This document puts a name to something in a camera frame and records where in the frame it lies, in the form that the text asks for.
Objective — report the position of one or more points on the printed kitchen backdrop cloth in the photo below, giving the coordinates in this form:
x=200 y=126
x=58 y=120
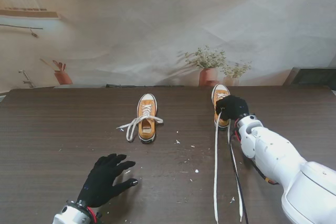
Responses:
x=157 y=24

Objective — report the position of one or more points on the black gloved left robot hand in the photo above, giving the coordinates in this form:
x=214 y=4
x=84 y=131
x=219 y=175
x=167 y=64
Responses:
x=102 y=184

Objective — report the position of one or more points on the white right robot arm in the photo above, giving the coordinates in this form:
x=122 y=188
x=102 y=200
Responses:
x=283 y=161

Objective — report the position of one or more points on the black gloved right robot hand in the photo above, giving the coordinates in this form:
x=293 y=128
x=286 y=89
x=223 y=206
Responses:
x=233 y=108

